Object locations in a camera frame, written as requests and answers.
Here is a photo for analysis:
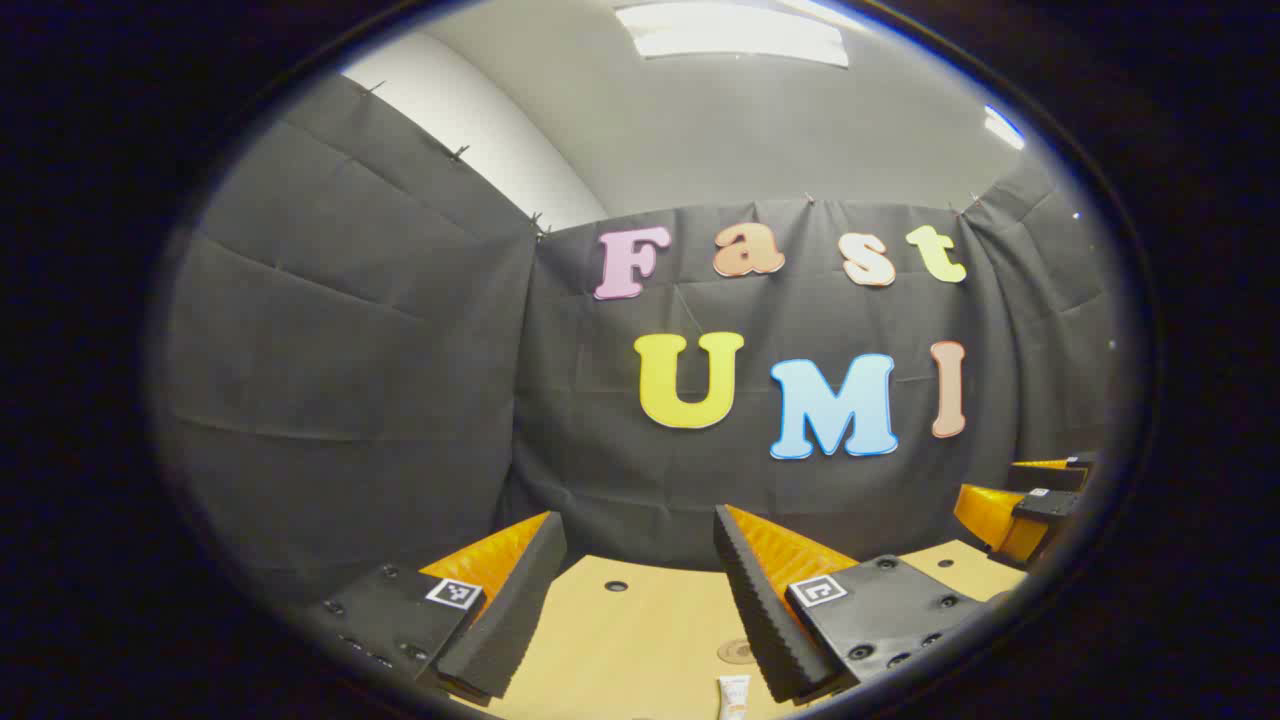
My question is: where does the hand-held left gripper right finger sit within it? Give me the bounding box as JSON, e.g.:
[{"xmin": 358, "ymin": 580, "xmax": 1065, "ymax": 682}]
[{"xmin": 713, "ymin": 505, "xmax": 986, "ymax": 706}]

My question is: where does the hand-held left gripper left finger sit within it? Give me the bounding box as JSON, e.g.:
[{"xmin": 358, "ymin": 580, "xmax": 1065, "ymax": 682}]
[{"xmin": 305, "ymin": 510, "xmax": 568, "ymax": 706}]

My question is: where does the light wooden desktop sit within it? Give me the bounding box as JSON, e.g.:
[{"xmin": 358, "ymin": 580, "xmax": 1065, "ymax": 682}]
[{"xmin": 470, "ymin": 540, "xmax": 1031, "ymax": 720}]

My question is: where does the black backdrop cloth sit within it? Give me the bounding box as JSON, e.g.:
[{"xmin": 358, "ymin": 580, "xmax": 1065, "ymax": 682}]
[{"xmin": 150, "ymin": 70, "xmax": 1126, "ymax": 611}]

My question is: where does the rectangular ceiling light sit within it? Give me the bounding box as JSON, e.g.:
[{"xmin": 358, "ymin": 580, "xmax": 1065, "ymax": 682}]
[
  {"xmin": 615, "ymin": 0, "xmax": 849, "ymax": 69},
  {"xmin": 985, "ymin": 105, "xmax": 1026, "ymax": 151}
]

